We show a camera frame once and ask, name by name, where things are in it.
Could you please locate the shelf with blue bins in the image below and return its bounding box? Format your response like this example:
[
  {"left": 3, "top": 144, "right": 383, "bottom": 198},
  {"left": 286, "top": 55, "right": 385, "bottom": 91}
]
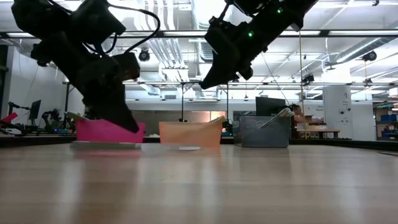
[{"left": 373, "top": 102, "right": 398, "bottom": 141}]

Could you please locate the green-handled table knife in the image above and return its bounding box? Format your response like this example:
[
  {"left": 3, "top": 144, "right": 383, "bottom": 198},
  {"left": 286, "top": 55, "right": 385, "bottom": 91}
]
[
  {"left": 66, "top": 111, "right": 88, "bottom": 121},
  {"left": 70, "top": 140, "right": 202, "bottom": 152}
]

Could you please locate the black table frame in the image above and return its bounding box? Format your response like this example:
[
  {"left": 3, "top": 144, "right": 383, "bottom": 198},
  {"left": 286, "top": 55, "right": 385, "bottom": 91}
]
[{"left": 0, "top": 135, "right": 398, "bottom": 152}]

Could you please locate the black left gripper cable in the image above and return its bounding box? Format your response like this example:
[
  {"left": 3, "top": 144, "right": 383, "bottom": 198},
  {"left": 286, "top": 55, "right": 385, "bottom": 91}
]
[{"left": 105, "top": 2, "right": 162, "bottom": 54}]

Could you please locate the person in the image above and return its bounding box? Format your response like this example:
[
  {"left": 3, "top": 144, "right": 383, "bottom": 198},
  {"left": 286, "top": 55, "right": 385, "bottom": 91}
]
[{"left": 289, "top": 103, "right": 308, "bottom": 124}]

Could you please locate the black computer monitor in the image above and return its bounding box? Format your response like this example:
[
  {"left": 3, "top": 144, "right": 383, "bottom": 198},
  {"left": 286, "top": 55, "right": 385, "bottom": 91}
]
[{"left": 255, "top": 96, "right": 287, "bottom": 118}]

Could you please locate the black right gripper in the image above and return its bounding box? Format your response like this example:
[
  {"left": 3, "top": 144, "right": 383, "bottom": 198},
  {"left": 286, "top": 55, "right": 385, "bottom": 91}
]
[{"left": 200, "top": 18, "right": 268, "bottom": 90}]

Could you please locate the black overhead frame bar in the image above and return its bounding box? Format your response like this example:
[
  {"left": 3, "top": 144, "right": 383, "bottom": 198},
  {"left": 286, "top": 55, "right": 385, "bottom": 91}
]
[{"left": 0, "top": 30, "right": 398, "bottom": 39}]

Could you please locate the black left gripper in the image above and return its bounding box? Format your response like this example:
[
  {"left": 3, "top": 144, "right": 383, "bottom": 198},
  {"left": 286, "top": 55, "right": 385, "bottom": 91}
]
[{"left": 30, "top": 34, "right": 141, "bottom": 134}]

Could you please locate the orange plastic bin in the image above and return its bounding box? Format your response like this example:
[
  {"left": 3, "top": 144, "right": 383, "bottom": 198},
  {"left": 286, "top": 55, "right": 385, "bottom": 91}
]
[{"left": 159, "top": 121, "right": 223, "bottom": 147}]

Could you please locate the small black monitor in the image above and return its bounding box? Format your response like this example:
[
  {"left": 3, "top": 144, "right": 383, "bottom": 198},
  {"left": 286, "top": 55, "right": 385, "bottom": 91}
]
[{"left": 28, "top": 99, "right": 42, "bottom": 122}]

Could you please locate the grey plastic bin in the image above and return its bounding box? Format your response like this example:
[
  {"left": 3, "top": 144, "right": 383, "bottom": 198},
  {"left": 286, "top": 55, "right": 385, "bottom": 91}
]
[{"left": 239, "top": 115, "right": 292, "bottom": 149}]

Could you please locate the thin hanging cord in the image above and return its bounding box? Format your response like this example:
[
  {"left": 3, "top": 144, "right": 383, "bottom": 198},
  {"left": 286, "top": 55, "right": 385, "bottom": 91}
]
[{"left": 297, "top": 29, "right": 305, "bottom": 140}]

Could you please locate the black background rig frame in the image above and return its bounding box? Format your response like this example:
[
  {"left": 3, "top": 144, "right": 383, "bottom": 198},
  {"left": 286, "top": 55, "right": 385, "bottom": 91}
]
[{"left": 63, "top": 80, "right": 230, "bottom": 123}]

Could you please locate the red background object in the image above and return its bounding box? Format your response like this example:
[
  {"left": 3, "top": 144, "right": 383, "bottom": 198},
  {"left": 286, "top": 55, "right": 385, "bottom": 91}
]
[{"left": 0, "top": 111, "right": 19, "bottom": 124}]

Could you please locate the pink plastic bin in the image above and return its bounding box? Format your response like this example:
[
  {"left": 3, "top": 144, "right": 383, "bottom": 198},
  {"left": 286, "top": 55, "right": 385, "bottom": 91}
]
[{"left": 75, "top": 119, "right": 147, "bottom": 144}]

